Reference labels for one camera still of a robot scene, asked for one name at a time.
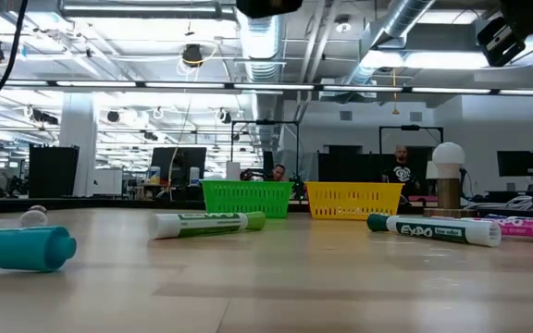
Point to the thick dark green Expo marker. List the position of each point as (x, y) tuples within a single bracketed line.
[(433, 230)]

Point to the thick light green Expo marker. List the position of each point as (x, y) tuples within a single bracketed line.
[(202, 225)]

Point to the thick red Expo marker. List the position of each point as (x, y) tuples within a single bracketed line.
[(33, 217)]

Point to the thick teal Expo marker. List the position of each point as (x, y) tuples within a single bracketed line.
[(26, 250)]

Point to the black flat monitor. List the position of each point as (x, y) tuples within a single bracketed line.
[(516, 163)]

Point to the white bulb lamp wooden base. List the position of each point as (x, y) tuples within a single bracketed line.
[(449, 159)]

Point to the round ceiling sensor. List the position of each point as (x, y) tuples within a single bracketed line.
[(343, 27)]

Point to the wide black partition panel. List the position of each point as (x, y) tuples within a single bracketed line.
[(354, 166)]

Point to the yellow plastic basket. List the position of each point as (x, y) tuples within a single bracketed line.
[(354, 201)]

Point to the long overhead light bar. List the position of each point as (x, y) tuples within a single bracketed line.
[(271, 86)]

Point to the white paper towel roll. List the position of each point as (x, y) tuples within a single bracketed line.
[(233, 171)]

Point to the green plastic basket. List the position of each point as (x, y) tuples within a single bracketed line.
[(248, 199)]

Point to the black computer monitor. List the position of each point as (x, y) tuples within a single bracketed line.
[(178, 164)]

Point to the white yellow wipes canister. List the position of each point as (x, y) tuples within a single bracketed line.
[(154, 176)]

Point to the white cabinet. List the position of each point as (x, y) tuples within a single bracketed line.
[(108, 182)]

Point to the white pillar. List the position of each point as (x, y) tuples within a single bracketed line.
[(79, 152)]

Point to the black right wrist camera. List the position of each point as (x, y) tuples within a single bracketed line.
[(500, 41)]

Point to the grey wall vent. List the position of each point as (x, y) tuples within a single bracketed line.
[(416, 116), (346, 115)]

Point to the black metal rig frame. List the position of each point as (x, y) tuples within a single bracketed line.
[(410, 127), (266, 122)]

